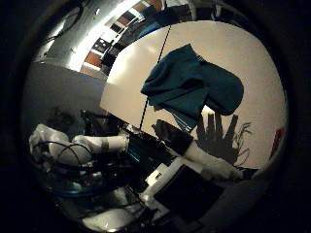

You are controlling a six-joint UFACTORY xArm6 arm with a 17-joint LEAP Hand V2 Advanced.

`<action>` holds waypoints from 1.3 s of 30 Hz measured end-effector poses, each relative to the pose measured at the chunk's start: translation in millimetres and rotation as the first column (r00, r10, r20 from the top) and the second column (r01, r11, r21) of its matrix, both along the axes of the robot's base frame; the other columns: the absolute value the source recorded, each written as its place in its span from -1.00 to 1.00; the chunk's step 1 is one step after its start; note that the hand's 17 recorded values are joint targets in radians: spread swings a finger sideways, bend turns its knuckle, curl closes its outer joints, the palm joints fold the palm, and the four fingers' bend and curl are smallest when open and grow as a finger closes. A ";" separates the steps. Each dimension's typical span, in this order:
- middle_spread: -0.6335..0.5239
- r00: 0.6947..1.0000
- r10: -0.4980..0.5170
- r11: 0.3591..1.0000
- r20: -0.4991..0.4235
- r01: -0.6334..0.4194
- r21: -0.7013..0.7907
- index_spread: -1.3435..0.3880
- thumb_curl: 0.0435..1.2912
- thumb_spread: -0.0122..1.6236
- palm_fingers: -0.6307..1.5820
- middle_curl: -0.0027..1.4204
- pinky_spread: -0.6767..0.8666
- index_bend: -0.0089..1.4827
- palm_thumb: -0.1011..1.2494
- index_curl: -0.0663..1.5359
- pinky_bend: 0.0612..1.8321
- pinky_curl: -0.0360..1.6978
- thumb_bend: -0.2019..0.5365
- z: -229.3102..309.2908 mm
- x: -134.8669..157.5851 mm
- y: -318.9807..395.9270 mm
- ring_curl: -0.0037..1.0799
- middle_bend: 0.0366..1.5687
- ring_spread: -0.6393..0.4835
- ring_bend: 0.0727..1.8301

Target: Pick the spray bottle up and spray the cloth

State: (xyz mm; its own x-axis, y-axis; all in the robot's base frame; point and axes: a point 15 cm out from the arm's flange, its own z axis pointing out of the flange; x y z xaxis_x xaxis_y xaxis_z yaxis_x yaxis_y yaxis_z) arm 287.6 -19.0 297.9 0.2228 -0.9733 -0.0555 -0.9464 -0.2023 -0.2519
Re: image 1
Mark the teal cloth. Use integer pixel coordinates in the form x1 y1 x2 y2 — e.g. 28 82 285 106
140 43 245 134

